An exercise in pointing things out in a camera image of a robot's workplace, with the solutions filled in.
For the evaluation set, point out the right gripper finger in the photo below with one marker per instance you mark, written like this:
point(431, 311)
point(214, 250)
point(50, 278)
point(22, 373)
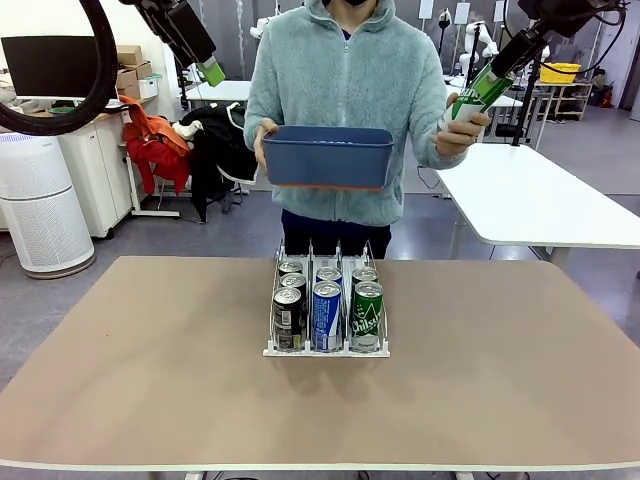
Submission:
point(525, 62)
point(512, 52)

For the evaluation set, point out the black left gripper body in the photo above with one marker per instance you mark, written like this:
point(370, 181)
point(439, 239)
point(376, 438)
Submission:
point(185, 35)

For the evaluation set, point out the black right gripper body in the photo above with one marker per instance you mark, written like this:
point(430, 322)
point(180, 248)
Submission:
point(565, 15)

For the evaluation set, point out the green Chilsung can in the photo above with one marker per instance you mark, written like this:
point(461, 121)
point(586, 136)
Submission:
point(470, 105)
point(366, 320)
point(365, 275)

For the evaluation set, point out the blue plastic bin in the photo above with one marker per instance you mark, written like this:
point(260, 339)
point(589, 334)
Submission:
point(325, 160)

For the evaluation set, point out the black Pepsi can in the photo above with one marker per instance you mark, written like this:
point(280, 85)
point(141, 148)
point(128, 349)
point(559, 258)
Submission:
point(293, 281)
point(290, 266)
point(285, 320)

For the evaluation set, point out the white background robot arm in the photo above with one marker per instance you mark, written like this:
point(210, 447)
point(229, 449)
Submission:
point(472, 45)
point(260, 25)

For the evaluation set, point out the person's left forearm teal sleeve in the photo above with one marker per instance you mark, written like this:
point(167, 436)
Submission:
point(430, 125)

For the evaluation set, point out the person's right forearm teal sleeve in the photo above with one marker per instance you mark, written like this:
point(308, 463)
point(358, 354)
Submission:
point(255, 117)

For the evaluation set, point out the clear white can dispenser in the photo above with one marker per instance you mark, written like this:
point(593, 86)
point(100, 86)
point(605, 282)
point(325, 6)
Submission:
point(325, 353)

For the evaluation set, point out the person's right hand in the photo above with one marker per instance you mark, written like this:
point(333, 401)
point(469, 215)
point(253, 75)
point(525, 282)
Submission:
point(259, 147)

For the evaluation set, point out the person's left hand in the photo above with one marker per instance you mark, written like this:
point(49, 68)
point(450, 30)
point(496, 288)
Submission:
point(462, 140)

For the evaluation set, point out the white background table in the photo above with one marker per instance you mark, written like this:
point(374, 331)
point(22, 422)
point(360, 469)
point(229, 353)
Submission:
point(510, 102)
point(230, 92)

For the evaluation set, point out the yellow plastic crate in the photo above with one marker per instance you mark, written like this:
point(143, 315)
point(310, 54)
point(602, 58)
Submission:
point(560, 74)

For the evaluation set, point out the black pole stand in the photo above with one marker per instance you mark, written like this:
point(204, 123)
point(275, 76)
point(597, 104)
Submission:
point(467, 55)
point(527, 100)

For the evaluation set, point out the white paper sign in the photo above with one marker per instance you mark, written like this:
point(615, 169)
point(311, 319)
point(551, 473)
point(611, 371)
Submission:
point(462, 12)
point(426, 9)
point(500, 10)

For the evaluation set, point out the wooden shelf table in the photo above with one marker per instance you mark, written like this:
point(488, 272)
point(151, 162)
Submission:
point(565, 85)

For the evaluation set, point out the cardboard box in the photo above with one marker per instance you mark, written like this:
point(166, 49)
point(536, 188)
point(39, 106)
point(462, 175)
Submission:
point(142, 70)
point(130, 55)
point(126, 79)
point(131, 92)

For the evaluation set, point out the small white box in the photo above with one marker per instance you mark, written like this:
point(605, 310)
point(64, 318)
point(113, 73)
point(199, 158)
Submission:
point(148, 89)

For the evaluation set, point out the black jacket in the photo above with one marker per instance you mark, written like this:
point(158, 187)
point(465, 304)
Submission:
point(215, 150)

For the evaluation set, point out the red fire extinguisher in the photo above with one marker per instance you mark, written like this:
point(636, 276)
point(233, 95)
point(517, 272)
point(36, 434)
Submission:
point(605, 97)

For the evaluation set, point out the orange jacket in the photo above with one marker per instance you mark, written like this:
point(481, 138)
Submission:
point(155, 150)

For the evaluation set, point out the person in teal fleece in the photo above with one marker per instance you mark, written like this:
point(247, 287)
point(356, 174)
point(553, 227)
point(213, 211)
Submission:
point(340, 85)

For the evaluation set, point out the white side table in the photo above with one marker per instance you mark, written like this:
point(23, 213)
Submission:
point(525, 200)

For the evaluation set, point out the black computer monitor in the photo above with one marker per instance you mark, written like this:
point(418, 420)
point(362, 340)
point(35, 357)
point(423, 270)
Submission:
point(50, 65)

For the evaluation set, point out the green bowl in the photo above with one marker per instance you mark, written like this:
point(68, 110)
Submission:
point(60, 107)

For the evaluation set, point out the white desk cabinet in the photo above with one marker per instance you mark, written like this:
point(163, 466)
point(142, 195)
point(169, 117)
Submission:
point(100, 175)

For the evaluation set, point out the white air purifier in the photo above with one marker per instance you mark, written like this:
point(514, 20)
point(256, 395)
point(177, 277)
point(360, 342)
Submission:
point(45, 230)

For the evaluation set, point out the blue Pocari can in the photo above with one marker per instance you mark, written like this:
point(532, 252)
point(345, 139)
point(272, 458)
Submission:
point(329, 275)
point(327, 320)

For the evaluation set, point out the white rack frame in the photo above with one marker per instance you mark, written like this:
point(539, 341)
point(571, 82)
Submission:
point(150, 213)

